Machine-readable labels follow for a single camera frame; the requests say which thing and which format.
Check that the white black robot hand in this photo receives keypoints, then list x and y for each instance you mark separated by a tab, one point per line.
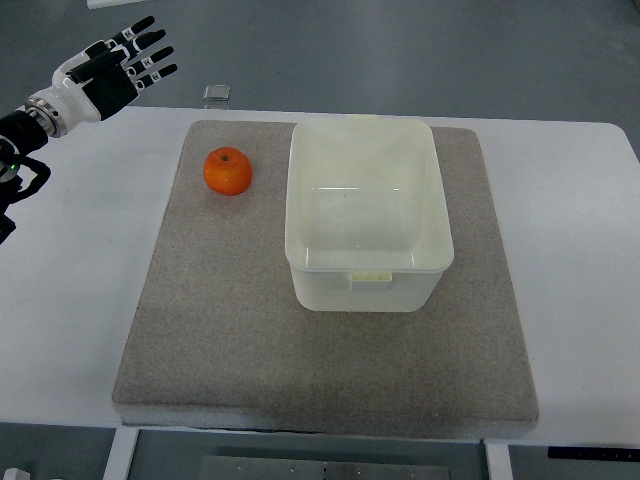
102	79

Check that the orange fruit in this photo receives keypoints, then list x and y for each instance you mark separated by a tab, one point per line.
227	171

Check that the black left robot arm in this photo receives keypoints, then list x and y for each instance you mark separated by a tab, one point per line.
22	176

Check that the white plastic box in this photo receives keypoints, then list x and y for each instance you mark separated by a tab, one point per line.
366	221

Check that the white object at top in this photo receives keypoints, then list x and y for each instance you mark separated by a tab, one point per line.
97	4

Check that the small clear floor plate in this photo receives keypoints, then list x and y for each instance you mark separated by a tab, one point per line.
216	93

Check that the grey foam mat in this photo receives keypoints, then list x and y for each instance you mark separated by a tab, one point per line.
220	340

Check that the white table leg left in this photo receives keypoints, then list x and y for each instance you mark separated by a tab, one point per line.
121	454

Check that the white table leg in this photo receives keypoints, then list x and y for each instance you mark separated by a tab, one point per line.
121	454
498	461

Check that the small white block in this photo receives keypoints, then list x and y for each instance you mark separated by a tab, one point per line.
14	473

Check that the white table leg right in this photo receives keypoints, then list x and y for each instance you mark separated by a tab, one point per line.
498	461

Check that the black control panel strip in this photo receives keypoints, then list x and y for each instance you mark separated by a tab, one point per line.
594	454

